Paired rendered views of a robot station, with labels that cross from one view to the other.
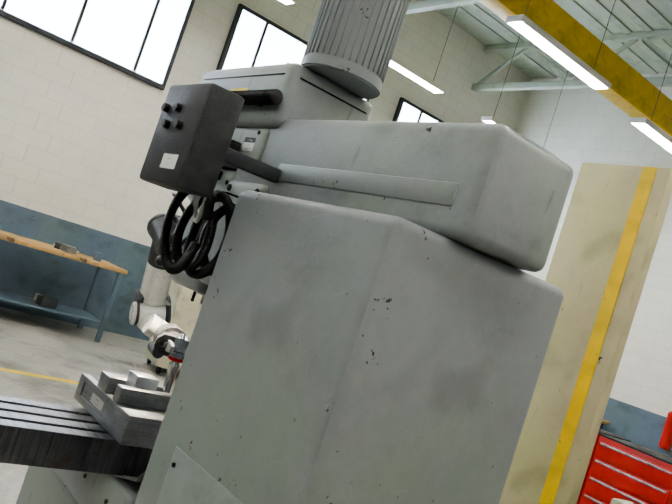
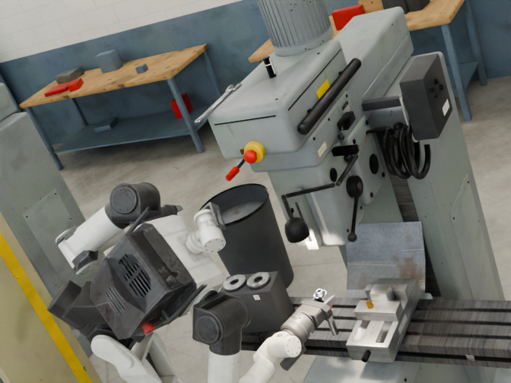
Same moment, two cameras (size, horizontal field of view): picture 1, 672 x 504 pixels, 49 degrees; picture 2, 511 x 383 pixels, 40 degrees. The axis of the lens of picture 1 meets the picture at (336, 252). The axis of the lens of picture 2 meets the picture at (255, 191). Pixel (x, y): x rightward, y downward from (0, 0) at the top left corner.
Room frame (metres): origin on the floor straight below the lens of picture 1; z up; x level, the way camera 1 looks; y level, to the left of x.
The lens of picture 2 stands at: (2.67, 2.20, 2.52)
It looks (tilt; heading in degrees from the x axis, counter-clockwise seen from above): 25 degrees down; 254
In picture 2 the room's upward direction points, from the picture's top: 22 degrees counter-clockwise
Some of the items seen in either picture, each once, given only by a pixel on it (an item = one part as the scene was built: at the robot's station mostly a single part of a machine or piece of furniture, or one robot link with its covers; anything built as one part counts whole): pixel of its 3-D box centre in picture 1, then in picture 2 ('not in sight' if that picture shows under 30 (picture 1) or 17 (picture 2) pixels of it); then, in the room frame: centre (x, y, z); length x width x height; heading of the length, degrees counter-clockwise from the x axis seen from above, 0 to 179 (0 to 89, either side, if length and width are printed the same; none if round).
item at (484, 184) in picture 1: (374, 183); (350, 74); (1.54, -0.03, 1.66); 0.80 x 0.23 x 0.20; 37
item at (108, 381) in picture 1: (130, 386); (378, 310); (1.92, 0.39, 1.03); 0.15 x 0.06 x 0.04; 127
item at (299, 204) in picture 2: not in sight; (305, 219); (2.03, 0.34, 1.44); 0.04 x 0.04 x 0.21; 37
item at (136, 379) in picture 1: (140, 386); (382, 295); (1.88, 0.36, 1.04); 0.06 x 0.05 x 0.06; 127
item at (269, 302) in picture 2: not in sight; (255, 301); (2.21, -0.02, 1.04); 0.22 x 0.12 x 0.20; 136
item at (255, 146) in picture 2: not in sight; (254, 151); (2.13, 0.41, 1.76); 0.06 x 0.02 x 0.06; 127
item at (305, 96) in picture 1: (276, 113); (283, 96); (1.93, 0.26, 1.81); 0.47 x 0.26 x 0.16; 37
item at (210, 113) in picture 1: (187, 138); (428, 96); (1.50, 0.36, 1.62); 0.20 x 0.09 x 0.21; 37
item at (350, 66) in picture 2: (230, 98); (330, 93); (1.83, 0.37, 1.79); 0.45 x 0.04 x 0.04; 37
